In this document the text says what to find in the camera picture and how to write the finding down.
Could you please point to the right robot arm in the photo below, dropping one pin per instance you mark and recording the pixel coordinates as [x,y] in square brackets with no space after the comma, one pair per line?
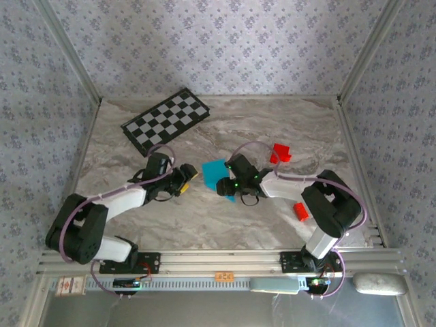
[327,207]

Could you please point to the notched red block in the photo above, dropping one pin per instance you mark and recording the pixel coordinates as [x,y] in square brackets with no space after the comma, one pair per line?
[281,152]

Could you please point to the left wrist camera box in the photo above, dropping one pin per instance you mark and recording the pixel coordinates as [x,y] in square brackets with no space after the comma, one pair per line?
[156,165]

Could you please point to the aluminium side rail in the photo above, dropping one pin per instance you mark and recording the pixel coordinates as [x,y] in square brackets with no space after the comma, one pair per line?
[77,177]
[357,160]

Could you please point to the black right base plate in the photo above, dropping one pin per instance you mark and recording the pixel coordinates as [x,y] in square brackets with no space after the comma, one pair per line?
[289,262]

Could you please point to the right controller board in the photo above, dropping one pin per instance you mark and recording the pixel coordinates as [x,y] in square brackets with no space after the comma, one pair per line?
[316,282]

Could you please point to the left controller board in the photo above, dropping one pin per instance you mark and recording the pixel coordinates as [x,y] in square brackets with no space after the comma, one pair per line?
[126,283]

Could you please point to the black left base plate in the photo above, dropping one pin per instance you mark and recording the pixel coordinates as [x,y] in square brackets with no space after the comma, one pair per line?
[150,262]

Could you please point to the small red block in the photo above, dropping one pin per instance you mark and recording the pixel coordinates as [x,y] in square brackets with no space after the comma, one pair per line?
[301,212]

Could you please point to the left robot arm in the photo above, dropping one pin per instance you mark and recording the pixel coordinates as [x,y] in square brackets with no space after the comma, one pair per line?
[78,231]

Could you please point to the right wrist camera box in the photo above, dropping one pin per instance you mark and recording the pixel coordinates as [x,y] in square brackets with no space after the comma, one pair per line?
[242,167]

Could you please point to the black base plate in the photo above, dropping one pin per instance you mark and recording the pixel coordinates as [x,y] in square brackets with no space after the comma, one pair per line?
[289,262]
[150,262]

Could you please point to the red and white card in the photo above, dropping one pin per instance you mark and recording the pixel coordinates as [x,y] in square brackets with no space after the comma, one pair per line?
[69,286]

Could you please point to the aluminium mounting rail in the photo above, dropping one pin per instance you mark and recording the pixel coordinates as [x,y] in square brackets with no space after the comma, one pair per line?
[221,262]

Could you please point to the black and grey chessboard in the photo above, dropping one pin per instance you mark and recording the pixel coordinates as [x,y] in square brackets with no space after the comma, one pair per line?
[165,122]

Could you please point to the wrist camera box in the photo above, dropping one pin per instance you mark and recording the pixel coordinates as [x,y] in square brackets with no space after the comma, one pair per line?
[156,165]
[242,167]

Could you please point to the orange label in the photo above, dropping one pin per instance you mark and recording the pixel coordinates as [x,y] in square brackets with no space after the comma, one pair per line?
[224,276]

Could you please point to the grey-blue box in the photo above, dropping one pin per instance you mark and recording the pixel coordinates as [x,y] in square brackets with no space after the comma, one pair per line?
[274,285]

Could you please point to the controller board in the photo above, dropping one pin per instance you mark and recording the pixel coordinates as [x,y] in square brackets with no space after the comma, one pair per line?
[316,282]
[126,283]

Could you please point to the grey stone-like pad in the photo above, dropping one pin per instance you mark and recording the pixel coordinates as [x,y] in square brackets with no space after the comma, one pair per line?
[378,283]

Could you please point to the aluminium frame post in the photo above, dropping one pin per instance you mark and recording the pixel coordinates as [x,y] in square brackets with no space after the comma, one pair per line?
[368,51]
[69,51]

